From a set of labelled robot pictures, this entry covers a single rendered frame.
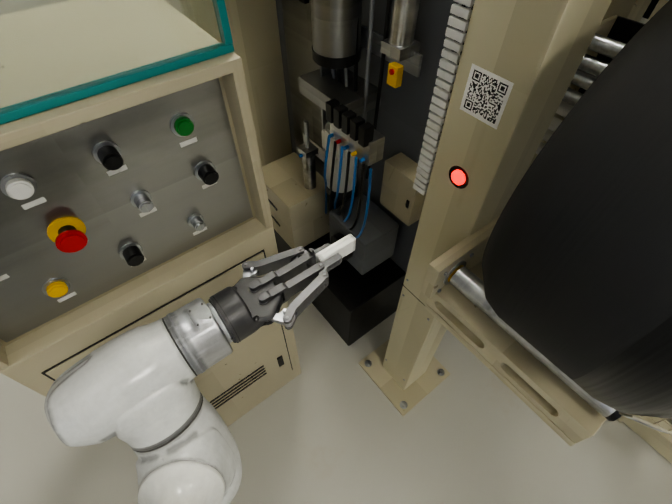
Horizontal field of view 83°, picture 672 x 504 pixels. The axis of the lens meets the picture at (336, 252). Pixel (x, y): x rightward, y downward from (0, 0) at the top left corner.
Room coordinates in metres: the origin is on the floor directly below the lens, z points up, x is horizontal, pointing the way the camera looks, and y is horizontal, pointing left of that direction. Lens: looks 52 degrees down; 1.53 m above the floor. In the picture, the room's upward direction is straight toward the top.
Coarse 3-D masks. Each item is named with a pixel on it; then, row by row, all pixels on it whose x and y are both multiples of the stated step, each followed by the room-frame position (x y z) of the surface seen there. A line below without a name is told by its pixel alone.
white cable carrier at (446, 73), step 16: (464, 0) 0.62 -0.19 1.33; (464, 16) 0.62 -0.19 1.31; (448, 32) 0.63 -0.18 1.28; (464, 32) 0.62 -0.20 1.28; (448, 48) 0.65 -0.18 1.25; (448, 64) 0.62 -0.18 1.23; (448, 80) 0.62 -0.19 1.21; (432, 96) 0.64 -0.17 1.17; (448, 96) 0.61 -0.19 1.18; (432, 112) 0.64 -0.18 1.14; (432, 128) 0.63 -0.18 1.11; (432, 144) 0.62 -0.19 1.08; (432, 160) 0.62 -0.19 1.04; (416, 176) 0.64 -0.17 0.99
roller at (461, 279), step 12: (456, 276) 0.42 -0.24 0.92; (468, 276) 0.42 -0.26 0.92; (456, 288) 0.41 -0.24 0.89; (468, 288) 0.40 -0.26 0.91; (480, 288) 0.39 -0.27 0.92; (480, 300) 0.37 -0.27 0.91; (492, 312) 0.35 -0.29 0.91; (504, 324) 0.32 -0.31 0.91; (516, 336) 0.30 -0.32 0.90; (528, 348) 0.28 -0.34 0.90; (540, 360) 0.26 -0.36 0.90; (576, 384) 0.21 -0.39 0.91; (588, 396) 0.19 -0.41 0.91; (600, 408) 0.18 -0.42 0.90; (612, 408) 0.17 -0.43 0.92; (612, 420) 0.16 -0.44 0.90
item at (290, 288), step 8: (320, 264) 0.34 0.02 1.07; (304, 272) 0.32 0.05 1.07; (312, 272) 0.32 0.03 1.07; (288, 280) 0.31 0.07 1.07; (296, 280) 0.31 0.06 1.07; (304, 280) 0.31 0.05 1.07; (312, 280) 0.32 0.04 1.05; (272, 288) 0.29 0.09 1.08; (280, 288) 0.29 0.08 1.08; (288, 288) 0.29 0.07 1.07; (296, 288) 0.30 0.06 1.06; (264, 296) 0.28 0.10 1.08; (272, 296) 0.28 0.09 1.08; (288, 296) 0.29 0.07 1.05
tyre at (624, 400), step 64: (640, 64) 0.34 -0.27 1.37; (576, 128) 0.33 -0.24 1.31; (640, 128) 0.28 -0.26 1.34; (576, 192) 0.27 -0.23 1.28; (640, 192) 0.24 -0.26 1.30; (512, 256) 0.27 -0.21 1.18; (576, 256) 0.23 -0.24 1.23; (640, 256) 0.20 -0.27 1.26; (512, 320) 0.25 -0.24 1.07; (576, 320) 0.19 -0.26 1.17; (640, 320) 0.17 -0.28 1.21; (640, 384) 0.13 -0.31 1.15
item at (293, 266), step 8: (312, 248) 0.36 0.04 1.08; (304, 256) 0.35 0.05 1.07; (312, 256) 0.35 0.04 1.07; (288, 264) 0.34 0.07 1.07; (296, 264) 0.34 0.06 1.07; (304, 264) 0.34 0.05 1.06; (312, 264) 0.35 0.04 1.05; (272, 272) 0.32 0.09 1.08; (280, 272) 0.32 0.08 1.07; (288, 272) 0.33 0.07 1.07; (296, 272) 0.33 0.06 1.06; (256, 280) 0.30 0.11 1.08; (264, 280) 0.31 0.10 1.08; (272, 280) 0.31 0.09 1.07; (280, 280) 0.32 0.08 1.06; (256, 288) 0.29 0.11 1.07
